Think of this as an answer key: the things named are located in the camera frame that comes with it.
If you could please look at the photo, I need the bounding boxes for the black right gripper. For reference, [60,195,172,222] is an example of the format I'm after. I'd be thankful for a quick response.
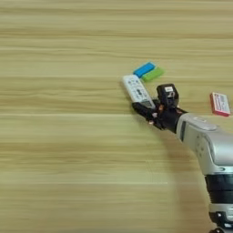
[131,98,188,135]

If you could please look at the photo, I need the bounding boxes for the white remote control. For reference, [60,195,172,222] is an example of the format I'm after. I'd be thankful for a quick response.
[121,74,157,110]

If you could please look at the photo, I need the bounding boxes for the red and white card box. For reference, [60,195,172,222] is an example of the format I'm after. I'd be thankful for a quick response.
[209,91,232,117]

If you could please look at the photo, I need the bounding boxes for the small black box white label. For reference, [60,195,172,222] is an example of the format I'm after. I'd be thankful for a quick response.
[156,83,180,109]

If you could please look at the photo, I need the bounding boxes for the green rectangular block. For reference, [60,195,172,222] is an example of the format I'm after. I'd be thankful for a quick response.
[141,66,166,83]

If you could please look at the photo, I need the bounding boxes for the blue rectangular block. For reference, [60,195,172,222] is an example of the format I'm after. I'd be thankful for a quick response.
[132,61,157,79]

